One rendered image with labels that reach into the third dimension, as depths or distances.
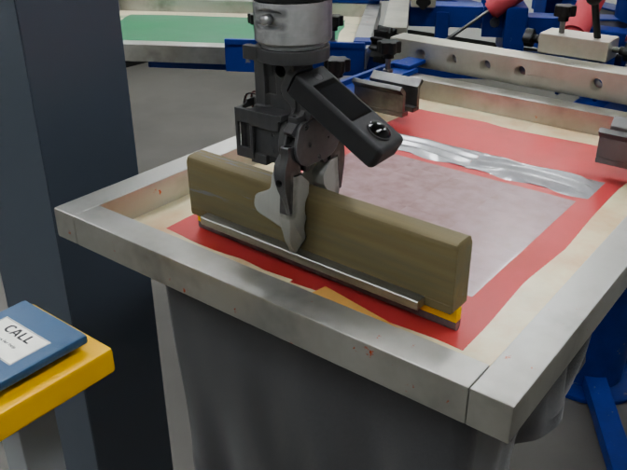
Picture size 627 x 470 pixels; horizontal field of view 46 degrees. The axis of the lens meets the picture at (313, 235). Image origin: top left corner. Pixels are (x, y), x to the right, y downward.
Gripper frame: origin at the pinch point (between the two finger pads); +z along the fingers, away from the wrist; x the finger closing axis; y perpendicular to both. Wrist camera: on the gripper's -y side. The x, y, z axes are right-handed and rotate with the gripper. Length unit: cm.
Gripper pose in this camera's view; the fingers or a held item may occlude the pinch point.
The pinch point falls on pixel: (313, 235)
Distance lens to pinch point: 79.6
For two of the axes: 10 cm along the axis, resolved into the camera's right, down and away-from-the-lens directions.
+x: -6.1, 3.6, -7.1
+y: -7.9, -2.6, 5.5
